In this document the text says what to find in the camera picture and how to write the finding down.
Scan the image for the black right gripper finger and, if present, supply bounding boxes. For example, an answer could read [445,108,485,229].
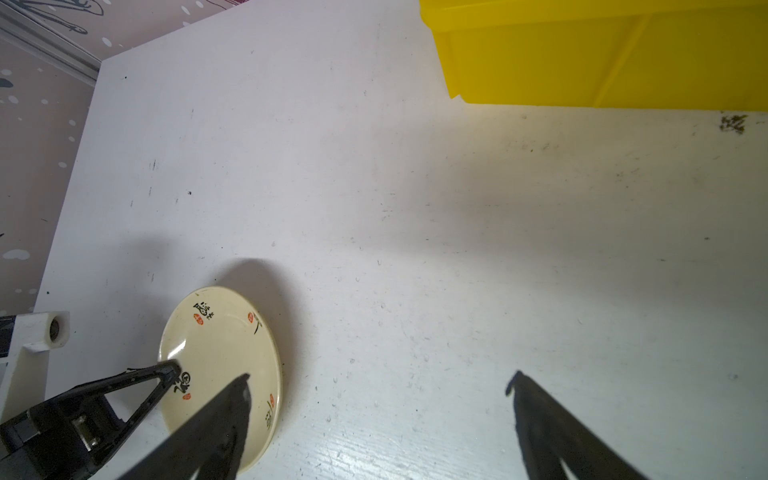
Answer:
[505,371,645,480]

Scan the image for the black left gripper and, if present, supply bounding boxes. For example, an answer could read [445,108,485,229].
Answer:
[0,358,253,480]

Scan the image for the cream plate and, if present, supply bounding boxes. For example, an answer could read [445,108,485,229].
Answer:
[158,286,284,473]

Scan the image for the yellow plastic bin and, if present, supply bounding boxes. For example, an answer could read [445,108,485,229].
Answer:
[420,1,767,111]

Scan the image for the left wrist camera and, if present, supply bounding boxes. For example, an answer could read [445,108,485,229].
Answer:
[1,311,70,423]

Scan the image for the aluminium frame post left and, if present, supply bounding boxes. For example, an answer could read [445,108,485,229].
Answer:
[1,2,101,86]

